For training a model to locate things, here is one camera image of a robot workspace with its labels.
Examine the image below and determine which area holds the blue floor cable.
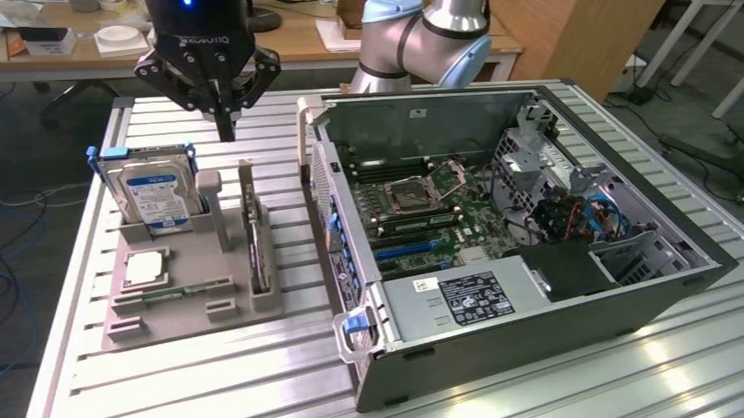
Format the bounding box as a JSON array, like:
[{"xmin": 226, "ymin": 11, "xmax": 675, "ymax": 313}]
[{"xmin": 0, "ymin": 202, "xmax": 51, "ymax": 376}]

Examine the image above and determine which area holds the grey plastic parts rack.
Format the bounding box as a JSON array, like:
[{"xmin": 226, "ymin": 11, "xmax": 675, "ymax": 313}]
[{"xmin": 101, "ymin": 169, "xmax": 287, "ymax": 352}]

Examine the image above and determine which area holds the wooden desk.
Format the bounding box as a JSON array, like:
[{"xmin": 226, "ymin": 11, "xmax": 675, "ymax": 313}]
[{"xmin": 0, "ymin": 0, "xmax": 524, "ymax": 84}]

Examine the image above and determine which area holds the white box with black top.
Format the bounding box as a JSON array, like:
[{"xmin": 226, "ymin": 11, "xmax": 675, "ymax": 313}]
[{"xmin": 14, "ymin": 26, "xmax": 78, "ymax": 57}]

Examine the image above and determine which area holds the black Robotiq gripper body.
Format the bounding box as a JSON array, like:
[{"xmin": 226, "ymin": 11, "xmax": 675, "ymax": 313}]
[{"xmin": 144, "ymin": 0, "xmax": 259, "ymax": 87}]

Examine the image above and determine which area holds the hard disk in blue caddy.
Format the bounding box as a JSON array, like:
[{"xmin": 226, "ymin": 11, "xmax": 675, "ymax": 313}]
[{"xmin": 85, "ymin": 142, "xmax": 197, "ymax": 239}]

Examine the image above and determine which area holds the metal socket cover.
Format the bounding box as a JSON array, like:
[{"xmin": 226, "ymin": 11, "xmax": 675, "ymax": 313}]
[{"xmin": 425, "ymin": 158, "xmax": 472, "ymax": 198}]

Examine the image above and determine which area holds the brown cardboard box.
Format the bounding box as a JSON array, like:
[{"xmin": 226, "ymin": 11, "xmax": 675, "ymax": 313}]
[{"xmin": 336, "ymin": 0, "xmax": 373, "ymax": 30}]

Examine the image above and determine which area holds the black power brick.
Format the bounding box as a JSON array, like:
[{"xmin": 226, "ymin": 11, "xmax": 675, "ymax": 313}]
[{"xmin": 624, "ymin": 86, "xmax": 658, "ymax": 107}]

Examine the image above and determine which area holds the blue expansion slot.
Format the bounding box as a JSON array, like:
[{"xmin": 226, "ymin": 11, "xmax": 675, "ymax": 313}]
[{"xmin": 371, "ymin": 237, "xmax": 443, "ymax": 262}]

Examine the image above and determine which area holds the wooden cabinet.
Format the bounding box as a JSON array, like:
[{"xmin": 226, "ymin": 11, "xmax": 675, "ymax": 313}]
[{"xmin": 503, "ymin": 0, "xmax": 667, "ymax": 103}]

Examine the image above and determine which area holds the white table frame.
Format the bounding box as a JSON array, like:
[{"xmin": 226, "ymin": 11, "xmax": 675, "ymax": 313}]
[{"xmin": 634, "ymin": 0, "xmax": 744, "ymax": 119}]

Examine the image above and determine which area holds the grey power supply unit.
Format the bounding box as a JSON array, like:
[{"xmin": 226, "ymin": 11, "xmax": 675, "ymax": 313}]
[{"xmin": 377, "ymin": 255, "xmax": 551, "ymax": 346}]

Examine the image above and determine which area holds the dark chair base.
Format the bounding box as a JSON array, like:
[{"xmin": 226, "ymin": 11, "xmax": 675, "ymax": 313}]
[{"xmin": 31, "ymin": 80, "xmax": 124, "ymax": 130}]

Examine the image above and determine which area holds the tall metal disk bay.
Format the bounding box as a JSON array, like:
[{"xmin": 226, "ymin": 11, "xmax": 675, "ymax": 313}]
[{"xmin": 491, "ymin": 93, "xmax": 583, "ymax": 211}]

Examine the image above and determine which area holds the silver CPU chip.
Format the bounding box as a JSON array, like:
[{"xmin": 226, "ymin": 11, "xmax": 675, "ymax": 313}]
[{"xmin": 122, "ymin": 252, "xmax": 165, "ymax": 285}]

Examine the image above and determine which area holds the bare green RAM stick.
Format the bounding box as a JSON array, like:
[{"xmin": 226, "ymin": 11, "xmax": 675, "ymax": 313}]
[{"xmin": 138, "ymin": 280, "xmax": 226, "ymax": 305}]

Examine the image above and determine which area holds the blue wire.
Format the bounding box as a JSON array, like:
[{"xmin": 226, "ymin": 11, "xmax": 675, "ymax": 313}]
[{"xmin": 582, "ymin": 192, "xmax": 633, "ymax": 239}]

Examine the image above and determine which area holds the open black PC case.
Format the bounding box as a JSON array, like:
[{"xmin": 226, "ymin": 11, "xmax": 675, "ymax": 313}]
[{"xmin": 295, "ymin": 84, "xmax": 739, "ymax": 414}]

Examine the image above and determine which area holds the black round lamp base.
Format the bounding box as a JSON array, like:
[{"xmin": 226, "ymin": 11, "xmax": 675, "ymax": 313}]
[{"xmin": 253, "ymin": 7, "xmax": 283, "ymax": 33}]

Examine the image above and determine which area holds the low metal disk bay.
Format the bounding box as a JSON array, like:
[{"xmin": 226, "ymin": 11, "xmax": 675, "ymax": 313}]
[{"xmin": 586, "ymin": 225, "xmax": 717, "ymax": 289}]

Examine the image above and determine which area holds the CPU socket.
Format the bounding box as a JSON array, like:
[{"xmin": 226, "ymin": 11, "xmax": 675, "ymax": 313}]
[{"xmin": 384, "ymin": 177, "xmax": 435, "ymax": 215}]

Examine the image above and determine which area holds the white paper stack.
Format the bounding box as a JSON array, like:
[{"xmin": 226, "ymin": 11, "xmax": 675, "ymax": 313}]
[{"xmin": 315, "ymin": 18, "xmax": 364, "ymax": 54}]

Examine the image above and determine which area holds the labelled RAM stick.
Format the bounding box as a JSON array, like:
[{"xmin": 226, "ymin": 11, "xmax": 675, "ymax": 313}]
[{"xmin": 379, "ymin": 212, "xmax": 459, "ymax": 237}]

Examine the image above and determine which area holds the black stand base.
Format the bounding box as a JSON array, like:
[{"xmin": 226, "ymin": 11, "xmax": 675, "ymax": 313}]
[{"xmin": 655, "ymin": 131, "xmax": 744, "ymax": 165}]

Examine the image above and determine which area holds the small silver chipset heatsink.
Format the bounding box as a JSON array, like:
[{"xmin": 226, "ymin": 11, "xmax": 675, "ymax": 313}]
[{"xmin": 456, "ymin": 246, "xmax": 496, "ymax": 266}]

